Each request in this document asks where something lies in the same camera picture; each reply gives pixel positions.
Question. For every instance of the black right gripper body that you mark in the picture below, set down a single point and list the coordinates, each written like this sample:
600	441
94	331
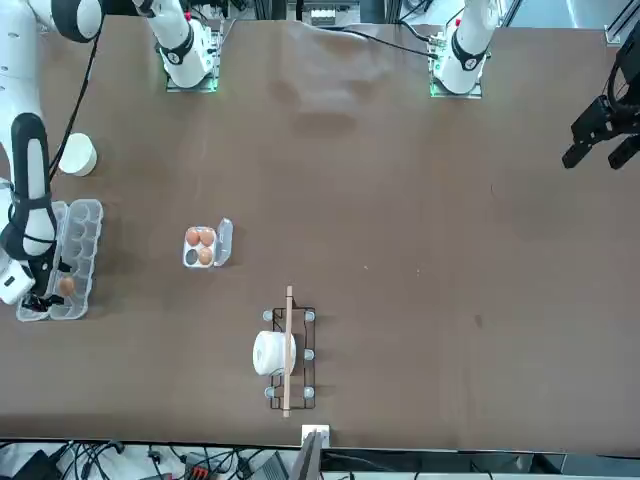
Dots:
41	277

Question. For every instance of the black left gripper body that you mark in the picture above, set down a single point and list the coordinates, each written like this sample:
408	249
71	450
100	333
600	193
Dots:
631	112

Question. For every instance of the brown egg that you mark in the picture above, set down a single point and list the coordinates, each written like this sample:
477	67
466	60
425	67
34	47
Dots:
205	255
206	235
192	235
66	286

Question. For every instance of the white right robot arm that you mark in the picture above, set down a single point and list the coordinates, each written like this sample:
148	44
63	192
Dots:
182	60

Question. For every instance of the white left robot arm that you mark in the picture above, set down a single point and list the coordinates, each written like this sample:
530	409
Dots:
467	50

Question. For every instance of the clear twelve-slot egg tray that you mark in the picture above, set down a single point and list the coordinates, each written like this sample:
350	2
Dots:
85	235

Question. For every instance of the clear four-slot egg tray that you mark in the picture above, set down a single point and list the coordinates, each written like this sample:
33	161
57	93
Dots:
198	247

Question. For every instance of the white round bowl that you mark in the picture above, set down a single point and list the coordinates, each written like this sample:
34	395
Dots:
80	155

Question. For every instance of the black box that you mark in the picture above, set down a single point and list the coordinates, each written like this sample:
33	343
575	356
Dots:
30	467

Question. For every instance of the red black connector block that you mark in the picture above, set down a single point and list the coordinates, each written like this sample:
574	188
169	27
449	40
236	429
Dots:
197	470

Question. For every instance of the grey power brick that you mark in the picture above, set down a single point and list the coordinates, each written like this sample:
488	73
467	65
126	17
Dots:
272	467

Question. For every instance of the white post bracket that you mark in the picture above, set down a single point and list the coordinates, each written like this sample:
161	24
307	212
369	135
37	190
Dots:
325	435

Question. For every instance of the aluminium camera post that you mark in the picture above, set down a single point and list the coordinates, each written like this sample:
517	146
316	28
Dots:
310	460

